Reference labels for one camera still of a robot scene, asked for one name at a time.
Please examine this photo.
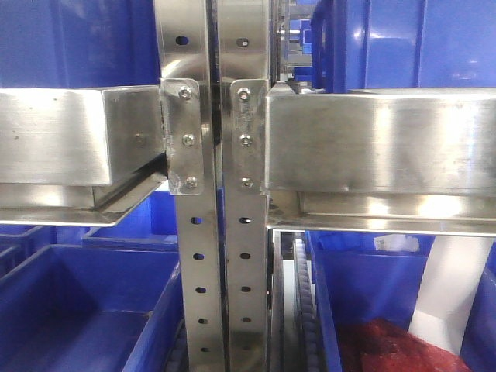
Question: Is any steel bracket plate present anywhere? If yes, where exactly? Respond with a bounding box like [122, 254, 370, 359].
[160, 78, 204, 196]
[230, 79, 267, 195]

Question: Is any upper left blue bin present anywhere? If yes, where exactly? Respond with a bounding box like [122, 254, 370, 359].
[1, 1, 160, 88]

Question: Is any upper right blue bin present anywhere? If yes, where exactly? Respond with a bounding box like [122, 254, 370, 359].
[311, 1, 495, 93]

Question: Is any steel shelf upright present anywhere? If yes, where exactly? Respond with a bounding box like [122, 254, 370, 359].
[154, 1, 226, 371]
[217, 1, 270, 371]

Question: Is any right steel bracket plate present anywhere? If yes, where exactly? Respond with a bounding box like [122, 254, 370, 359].
[230, 79, 267, 195]

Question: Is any blue bin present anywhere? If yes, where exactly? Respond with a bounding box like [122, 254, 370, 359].
[459, 267, 496, 372]
[1, 1, 160, 88]
[305, 231, 434, 371]
[311, 1, 495, 93]
[1, 246, 183, 371]
[82, 191, 177, 251]

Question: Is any right steel shelf beam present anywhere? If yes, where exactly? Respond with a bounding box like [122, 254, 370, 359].
[264, 84, 495, 236]

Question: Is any right steel shelf upright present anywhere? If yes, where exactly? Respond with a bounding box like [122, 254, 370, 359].
[217, 1, 270, 371]

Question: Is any left steel shelf upright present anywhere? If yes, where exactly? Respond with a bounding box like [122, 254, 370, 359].
[154, 1, 226, 371]

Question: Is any black roller track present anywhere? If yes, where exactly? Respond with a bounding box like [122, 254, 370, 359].
[292, 239, 320, 371]

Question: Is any rear left blue bin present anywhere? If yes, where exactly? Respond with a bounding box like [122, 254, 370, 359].
[82, 191, 177, 251]

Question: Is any lower right blue bin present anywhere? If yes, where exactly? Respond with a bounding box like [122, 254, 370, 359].
[305, 231, 434, 371]

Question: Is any steel shelf beam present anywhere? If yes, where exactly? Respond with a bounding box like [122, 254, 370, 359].
[264, 84, 495, 236]
[1, 85, 166, 226]

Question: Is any lower left blue bin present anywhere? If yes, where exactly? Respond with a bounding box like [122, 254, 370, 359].
[1, 246, 183, 371]

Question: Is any left steel shelf beam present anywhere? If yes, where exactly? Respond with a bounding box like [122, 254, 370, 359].
[1, 85, 166, 226]

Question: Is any left steel bracket plate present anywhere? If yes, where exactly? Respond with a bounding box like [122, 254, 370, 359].
[160, 78, 204, 196]

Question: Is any far right blue bin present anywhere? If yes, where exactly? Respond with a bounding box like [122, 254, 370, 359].
[459, 267, 496, 372]

